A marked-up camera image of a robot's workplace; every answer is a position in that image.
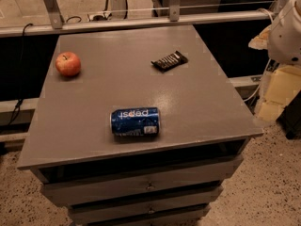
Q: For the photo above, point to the bottom grey drawer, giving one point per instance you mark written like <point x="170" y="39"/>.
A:
<point x="159" y="218"/>

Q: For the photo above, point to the blue pepsi can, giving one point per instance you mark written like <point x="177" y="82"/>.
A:
<point x="135" y="122"/>

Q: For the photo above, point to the red apple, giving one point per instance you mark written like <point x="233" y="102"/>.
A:
<point x="68" y="64"/>

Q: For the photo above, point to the black rxbar chocolate bar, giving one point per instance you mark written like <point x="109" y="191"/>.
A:
<point x="169" y="62"/>

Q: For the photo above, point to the left metal bracket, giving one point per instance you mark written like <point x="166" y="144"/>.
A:
<point x="54" y="13"/>

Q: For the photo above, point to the metal bracket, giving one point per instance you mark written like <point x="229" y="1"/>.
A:
<point x="174" y="10"/>
<point x="54" y="13"/>

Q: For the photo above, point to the middle grey drawer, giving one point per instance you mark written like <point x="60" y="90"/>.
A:
<point x="147" y="204"/>

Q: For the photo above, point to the grey drawer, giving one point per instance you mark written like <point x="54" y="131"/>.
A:
<point x="159" y="218"/>
<point x="147" y="204"/>
<point x="139" y="182"/>

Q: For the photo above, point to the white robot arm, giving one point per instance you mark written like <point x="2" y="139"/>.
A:
<point x="284" y="40"/>

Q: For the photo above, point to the top grey drawer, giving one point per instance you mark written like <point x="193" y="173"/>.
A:
<point x="139" y="182"/>

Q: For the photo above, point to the right metal bracket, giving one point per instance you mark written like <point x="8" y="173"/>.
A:
<point x="174" y="10"/>

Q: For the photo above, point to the yellow foam block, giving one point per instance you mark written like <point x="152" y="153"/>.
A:
<point x="278" y="89"/>

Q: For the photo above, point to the horizontal metal rail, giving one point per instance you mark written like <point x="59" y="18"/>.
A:
<point x="206" y="18"/>

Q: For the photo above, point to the grey drawer cabinet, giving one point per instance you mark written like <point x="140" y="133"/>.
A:
<point x="202" y="116"/>

